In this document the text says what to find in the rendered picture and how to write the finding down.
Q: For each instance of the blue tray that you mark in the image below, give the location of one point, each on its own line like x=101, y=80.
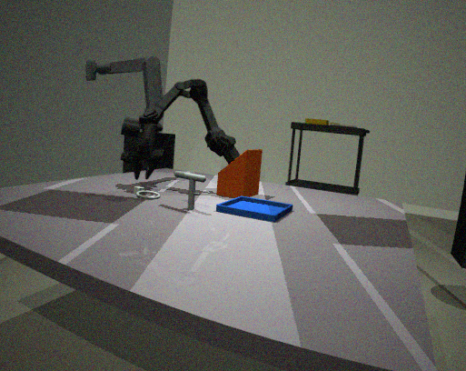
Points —
x=255, y=208

